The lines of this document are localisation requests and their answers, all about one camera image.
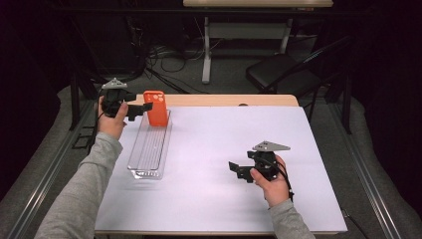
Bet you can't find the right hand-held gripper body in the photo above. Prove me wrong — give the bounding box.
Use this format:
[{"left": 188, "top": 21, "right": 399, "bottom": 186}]
[{"left": 247, "top": 140, "right": 292, "bottom": 182}]

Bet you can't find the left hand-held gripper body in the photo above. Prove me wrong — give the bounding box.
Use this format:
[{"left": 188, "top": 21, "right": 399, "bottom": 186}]
[{"left": 99, "top": 77, "right": 137, "bottom": 119}]

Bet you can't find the orange phone case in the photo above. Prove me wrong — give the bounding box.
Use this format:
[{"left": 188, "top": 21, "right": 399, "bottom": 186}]
[{"left": 142, "top": 90, "right": 169, "bottom": 127}]

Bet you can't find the clear plastic storage bin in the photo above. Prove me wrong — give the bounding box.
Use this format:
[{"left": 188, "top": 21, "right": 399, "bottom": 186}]
[{"left": 126, "top": 109, "right": 173, "bottom": 181}]

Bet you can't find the person's left hand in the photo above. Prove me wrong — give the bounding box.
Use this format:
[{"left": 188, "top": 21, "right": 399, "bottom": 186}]
[{"left": 97, "top": 96, "right": 129, "bottom": 140}]

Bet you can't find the person's right hand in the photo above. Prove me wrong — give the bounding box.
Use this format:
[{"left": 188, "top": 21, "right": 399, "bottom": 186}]
[{"left": 249, "top": 155, "right": 291, "bottom": 208}]

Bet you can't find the black metal stand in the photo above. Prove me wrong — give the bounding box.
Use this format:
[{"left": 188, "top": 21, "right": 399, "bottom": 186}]
[
  {"left": 68, "top": 71, "right": 98, "bottom": 152},
  {"left": 342, "top": 75, "right": 353, "bottom": 135}
]

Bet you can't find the black folding chair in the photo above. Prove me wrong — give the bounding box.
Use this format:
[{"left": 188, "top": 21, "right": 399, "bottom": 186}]
[{"left": 245, "top": 34, "right": 352, "bottom": 111}]

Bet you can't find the white-framed wooden desk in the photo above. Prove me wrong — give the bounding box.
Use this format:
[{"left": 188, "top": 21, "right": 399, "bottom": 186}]
[{"left": 182, "top": 0, "right": 334, "bottom": 85}]

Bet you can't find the right hand-held gripper black cable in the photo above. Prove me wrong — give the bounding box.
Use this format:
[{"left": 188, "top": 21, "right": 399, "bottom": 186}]
[{"left": 262, "top": 157, "right": 296, "bottom": 203}]

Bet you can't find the tangle of black floor cables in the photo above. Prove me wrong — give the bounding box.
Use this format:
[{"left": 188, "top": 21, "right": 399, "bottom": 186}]
[{"left": 143, "top": 43, "right": 208, "bottom": 96}]

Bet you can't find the black floor cable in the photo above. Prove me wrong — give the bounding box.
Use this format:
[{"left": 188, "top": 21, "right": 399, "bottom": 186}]
[{"left": 340, "top": 208, "right": 370, "bottom": 239}]

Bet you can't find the aluminium floor rail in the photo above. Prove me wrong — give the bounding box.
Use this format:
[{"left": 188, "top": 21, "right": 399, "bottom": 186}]
[
  {"left": 326, "top": 99, "right": 402, "bottom": 239},
  {"left": 6, "top": 99, "right": 96, "bottom": 239}
]

